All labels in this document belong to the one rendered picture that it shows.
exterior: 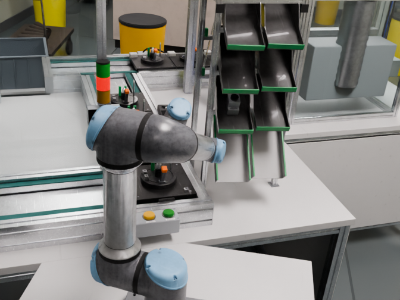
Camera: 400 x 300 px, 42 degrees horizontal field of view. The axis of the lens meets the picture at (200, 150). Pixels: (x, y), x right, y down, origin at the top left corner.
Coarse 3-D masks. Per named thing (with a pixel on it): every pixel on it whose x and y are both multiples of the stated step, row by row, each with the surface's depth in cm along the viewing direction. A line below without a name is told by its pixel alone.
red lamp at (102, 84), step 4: (96, 76) 188; (96, 80) 189; (100, 80) 188; (104, 80) 188; (108, 80) 189; (96, 84) 189; (100, 84) 188; (104, 84) 188; (108, 84) 189; (96, 88) 190; (100, 88) 189; (104, 88) 189; (108, 88) 190
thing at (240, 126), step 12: (216, 84) 198; (216, 96) 198; (240, 96) 206; (216, 108) 197; (240, 108) 202; (216, 120) 197; (228, 120) 198; (240, 120) 199; (228, 132) 193; (240, 132) 194; (252, 132) 195
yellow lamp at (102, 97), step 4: (96, 92) 191; (100, 92) 190; (104, 92) 190; (108, 92) 191; (96, 96) 192; (100, 96) 191; (104, 96) 191; (108, 96) 192; (96, 100) 193; (100, 100) 191; (104, 100) 191; (108, 100) 192
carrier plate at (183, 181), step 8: (144, 168) 210; (176, 168) 212; (184, 176) 207; (176, 184) 202; (184, 184) 202; (144, 192) 195; (152, 192) 196; (160, 192) 196; (168, 192) 196; (176, 192) 197; (184, 192) 197; (192, 192) 198; (136, 200) 191; (144, 200) 192; (152, 200) 193
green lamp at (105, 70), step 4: (96, 64) 186; (108, 64) 186; (96, 68) 186; (100, 68) 185; (104, 68) 185; (108, 68) 187; (96, 72) 187; (100, 72) 186; (104, 72) 186; (108, 72) 187; (100, 76) 187; (104, 76) 187; (108, 76) 188
